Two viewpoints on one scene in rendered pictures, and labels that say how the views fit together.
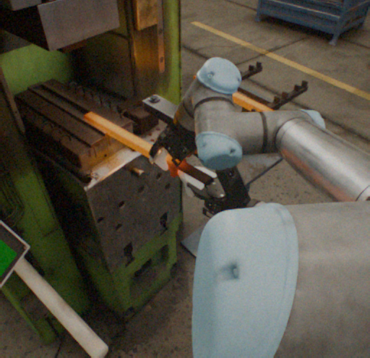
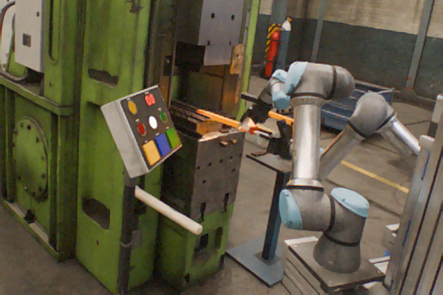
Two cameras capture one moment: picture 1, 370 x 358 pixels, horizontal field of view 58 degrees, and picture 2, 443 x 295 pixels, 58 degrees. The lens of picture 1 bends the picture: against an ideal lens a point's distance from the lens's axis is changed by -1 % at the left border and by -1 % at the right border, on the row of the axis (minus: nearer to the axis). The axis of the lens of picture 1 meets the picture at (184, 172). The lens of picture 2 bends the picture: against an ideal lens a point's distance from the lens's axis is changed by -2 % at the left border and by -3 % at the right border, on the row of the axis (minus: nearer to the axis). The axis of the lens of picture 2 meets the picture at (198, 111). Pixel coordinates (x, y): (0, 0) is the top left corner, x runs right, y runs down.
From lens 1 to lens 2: 1.26 m
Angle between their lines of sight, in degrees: 28
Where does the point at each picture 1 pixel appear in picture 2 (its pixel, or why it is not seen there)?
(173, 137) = (255, 109)
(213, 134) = (280, 91)
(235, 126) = not seen: hidden behind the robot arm
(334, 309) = (312, 68)
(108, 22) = (225, 60)
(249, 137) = not seen: hidden behind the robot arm
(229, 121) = not seen: hidden behind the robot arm
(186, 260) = (230, 262)
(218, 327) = (294, 69)
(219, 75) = (282, 74)
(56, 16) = (210, 51)
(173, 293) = (219, 281)
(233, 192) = (284, 132)
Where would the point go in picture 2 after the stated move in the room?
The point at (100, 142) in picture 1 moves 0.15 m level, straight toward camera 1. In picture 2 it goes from (207, 122) to (215, 131)
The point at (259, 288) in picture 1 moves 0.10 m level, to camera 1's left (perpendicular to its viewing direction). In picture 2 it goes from (301, 64) to (270, 61)
